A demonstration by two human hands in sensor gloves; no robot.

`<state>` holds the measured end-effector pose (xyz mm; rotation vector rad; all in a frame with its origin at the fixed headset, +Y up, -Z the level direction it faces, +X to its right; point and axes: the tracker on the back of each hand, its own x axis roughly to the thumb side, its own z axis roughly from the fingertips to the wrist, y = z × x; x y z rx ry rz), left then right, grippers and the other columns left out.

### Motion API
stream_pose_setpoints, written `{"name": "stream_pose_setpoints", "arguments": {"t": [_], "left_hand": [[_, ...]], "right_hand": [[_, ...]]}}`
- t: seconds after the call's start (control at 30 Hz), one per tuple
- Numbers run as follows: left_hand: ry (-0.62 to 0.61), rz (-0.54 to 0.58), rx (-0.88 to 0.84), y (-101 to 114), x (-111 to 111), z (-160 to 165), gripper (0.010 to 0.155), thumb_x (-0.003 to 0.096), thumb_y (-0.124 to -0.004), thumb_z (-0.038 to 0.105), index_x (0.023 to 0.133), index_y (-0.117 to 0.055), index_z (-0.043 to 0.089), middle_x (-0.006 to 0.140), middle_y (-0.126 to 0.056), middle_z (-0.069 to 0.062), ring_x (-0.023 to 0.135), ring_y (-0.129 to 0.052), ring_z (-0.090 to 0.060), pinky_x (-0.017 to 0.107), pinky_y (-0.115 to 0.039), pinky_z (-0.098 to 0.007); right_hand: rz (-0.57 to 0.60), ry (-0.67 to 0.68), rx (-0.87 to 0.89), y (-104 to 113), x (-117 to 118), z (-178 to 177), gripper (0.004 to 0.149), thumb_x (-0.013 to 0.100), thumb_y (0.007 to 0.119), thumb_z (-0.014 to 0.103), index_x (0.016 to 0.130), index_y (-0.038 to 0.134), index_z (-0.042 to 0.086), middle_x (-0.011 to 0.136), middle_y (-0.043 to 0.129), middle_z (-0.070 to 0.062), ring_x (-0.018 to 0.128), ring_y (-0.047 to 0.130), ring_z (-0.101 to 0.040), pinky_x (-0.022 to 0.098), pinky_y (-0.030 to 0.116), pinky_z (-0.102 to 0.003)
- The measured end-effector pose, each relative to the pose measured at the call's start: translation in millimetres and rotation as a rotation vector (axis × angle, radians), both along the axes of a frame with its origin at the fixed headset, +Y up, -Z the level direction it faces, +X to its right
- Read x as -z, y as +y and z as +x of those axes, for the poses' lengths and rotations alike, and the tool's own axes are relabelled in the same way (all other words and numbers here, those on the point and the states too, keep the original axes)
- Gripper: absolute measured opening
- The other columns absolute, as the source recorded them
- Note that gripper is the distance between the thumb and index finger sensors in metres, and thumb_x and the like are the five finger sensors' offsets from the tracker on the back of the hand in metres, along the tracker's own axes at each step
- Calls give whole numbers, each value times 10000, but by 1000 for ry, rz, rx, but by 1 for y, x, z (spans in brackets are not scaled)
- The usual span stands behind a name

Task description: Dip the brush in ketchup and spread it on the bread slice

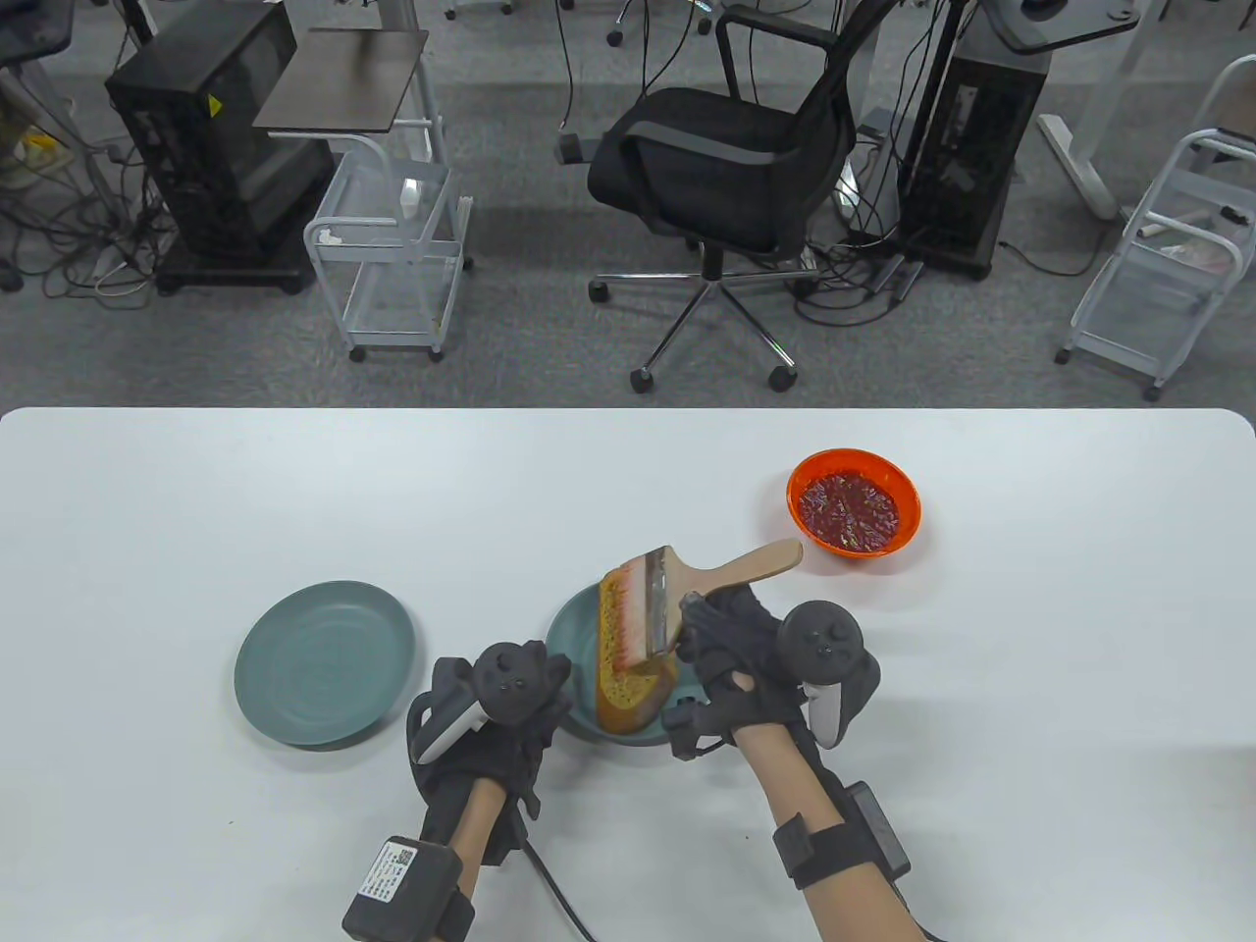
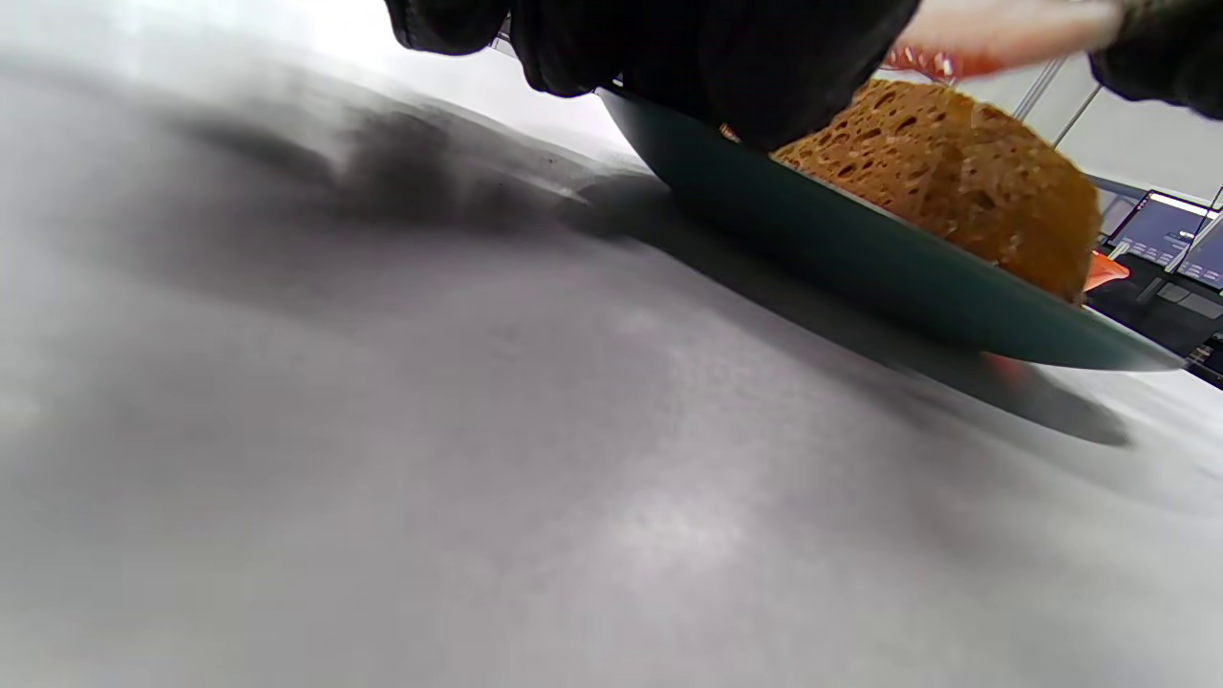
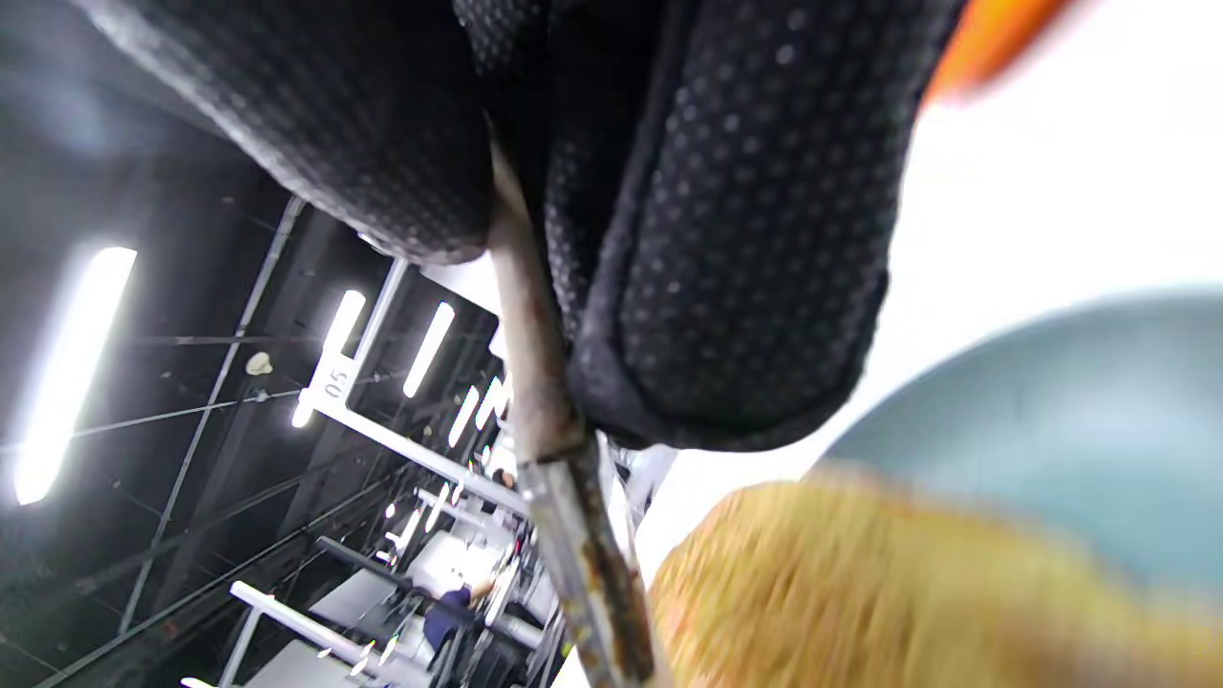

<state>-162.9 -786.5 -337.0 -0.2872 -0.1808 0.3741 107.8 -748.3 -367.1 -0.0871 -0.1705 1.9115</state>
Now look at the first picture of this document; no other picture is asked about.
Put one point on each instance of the person's right fingers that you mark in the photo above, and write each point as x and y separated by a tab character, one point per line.
708	628

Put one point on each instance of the black controller on right glove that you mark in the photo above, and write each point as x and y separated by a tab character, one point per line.
829	653

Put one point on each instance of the white desk leg base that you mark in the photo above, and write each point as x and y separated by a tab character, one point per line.
1079	157

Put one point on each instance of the toasted bread slice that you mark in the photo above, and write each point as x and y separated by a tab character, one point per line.
620	677

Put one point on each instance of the person's left fingers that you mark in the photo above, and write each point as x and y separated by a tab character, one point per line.
561	708

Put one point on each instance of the orange bowl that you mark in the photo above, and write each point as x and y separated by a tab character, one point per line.
814	469

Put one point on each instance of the brown side table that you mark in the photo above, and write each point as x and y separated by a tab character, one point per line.
343	83

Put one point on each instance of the black computer tower with sticker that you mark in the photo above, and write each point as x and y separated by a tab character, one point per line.
211	147

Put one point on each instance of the person's right forearm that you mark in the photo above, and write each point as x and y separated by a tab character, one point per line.
814	883

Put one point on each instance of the small white box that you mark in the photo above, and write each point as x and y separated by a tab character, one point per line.
410	198

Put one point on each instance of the empty teal plate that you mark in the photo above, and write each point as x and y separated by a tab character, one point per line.
324	662

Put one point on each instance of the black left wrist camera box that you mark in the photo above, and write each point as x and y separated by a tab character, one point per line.
402	888

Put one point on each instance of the black controller on left glove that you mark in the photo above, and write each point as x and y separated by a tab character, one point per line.
515	682

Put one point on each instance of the person's right hand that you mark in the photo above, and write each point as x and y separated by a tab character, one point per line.
751	638

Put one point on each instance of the person's left hand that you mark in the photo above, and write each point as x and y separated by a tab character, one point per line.
446	756

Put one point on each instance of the red chili sauce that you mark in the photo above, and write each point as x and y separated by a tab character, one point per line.
849	508

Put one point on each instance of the wooden basting brush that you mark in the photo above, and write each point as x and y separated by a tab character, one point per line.
746	567

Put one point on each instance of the person's left forearm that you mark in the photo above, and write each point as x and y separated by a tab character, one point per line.
478	824

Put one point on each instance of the black office chair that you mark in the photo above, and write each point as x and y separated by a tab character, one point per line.
721	157

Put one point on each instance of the tall black computer tower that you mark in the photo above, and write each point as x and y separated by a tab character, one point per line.
971	147

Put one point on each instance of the black controller on glove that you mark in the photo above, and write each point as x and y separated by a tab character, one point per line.
829	653
515	682

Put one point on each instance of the teal plate with bread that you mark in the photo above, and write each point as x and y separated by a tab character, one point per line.
574	628

